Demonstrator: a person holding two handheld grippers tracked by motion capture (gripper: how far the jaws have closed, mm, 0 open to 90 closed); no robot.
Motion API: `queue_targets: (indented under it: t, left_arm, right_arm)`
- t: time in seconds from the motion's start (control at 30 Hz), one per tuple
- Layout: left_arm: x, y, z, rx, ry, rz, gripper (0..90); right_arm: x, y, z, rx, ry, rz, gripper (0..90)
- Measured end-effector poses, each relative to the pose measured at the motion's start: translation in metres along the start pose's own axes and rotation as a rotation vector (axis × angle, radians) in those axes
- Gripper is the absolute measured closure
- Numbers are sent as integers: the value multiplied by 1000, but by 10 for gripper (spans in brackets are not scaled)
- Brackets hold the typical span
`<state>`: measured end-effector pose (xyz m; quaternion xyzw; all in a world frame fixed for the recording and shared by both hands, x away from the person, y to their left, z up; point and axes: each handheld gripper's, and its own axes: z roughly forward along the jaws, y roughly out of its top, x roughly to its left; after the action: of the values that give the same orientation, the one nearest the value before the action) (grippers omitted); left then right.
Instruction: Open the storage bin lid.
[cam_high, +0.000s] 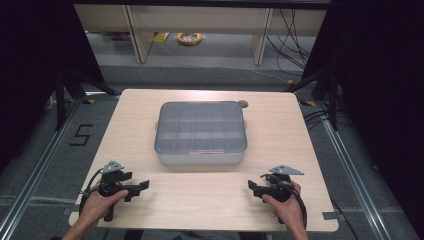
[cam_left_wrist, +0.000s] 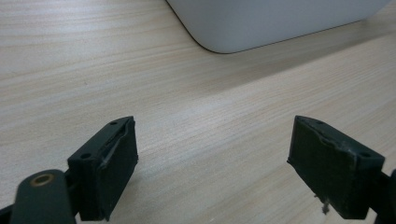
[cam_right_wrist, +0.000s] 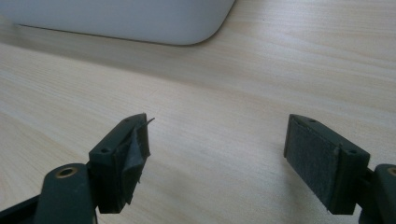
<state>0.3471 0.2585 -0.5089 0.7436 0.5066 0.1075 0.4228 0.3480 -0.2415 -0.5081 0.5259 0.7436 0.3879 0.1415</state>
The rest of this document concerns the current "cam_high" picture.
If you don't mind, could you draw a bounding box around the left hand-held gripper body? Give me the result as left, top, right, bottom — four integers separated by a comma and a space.
97, 160, 134, 223

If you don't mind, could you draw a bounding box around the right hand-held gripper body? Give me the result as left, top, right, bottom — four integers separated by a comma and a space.
259, 164, 305, 225

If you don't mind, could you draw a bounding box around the grey lidded compartment box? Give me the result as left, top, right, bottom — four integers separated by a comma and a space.
153, 100, 248, 166

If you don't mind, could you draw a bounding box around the person's left hand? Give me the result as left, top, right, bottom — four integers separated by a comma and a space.
80, 189, 130, 228

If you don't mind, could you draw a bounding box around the person's right hand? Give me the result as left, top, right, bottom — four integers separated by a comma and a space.
261, 180, 303, 232

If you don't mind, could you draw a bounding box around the black metal stand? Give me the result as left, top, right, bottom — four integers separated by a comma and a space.
54, 64, 118, 132
283, 64, 341, 132

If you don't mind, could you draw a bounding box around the yellow packet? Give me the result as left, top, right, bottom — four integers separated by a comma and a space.
153, 32, 171, 44

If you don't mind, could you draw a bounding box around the white shelf unit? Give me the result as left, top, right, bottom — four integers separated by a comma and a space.
73, 3, 328, 66

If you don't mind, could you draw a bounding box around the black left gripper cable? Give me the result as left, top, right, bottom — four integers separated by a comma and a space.
78, 168, 105, 216

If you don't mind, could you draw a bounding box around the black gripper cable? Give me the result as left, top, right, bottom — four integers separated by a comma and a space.
78, 168, 105, 216
259, 173, 308, 230

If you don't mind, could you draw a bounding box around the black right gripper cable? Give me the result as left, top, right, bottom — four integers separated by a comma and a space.
259, 173, 308, 230

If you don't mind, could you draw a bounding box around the aluminium floor rail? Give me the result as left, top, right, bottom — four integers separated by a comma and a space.
314, 99, 393, 240
0, 98, 84, 240

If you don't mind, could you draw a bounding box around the bundle of black floor cables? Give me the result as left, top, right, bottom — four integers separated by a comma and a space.
265, 8, 318, 78

